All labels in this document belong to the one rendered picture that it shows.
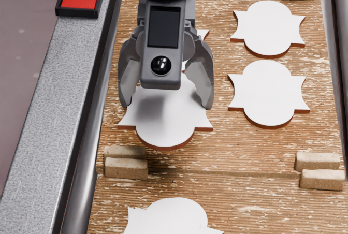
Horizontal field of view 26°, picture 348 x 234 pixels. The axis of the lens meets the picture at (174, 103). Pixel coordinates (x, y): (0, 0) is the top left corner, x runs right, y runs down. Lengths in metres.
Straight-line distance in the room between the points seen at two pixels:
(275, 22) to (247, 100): 0.19
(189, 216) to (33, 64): 1.71
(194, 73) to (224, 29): 0.34
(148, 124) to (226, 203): 0.16
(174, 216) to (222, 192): 0.09
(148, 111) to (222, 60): 0.27
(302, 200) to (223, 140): 0.15
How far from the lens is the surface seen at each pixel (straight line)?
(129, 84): 0.96
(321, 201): 1.04
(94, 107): 1.17
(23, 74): 2.61
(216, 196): 1.03
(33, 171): 1.10
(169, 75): 0.84
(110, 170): 1.04
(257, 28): 1.27
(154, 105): 0.99
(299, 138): 1.11
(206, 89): 0.96
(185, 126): 0.96
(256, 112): 1.13
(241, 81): 1.17
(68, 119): 1.16
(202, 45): 0.91
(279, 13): 1.30
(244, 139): 1.10
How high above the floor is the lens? 1.75
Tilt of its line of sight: 45 degrees down
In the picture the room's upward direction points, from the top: straight up
